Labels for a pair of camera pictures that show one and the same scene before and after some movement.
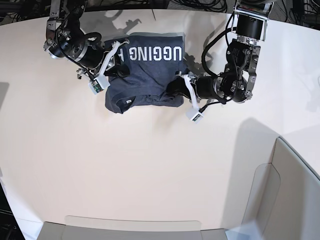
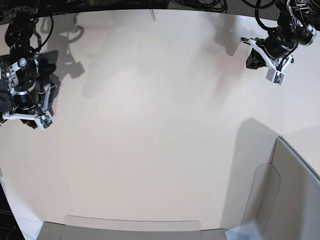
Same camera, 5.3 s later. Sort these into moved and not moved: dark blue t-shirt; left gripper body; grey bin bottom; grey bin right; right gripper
Moved: dark blue t-shirt; right gripper; left gripper body
Not moved: grey bin bottom; grey bin right
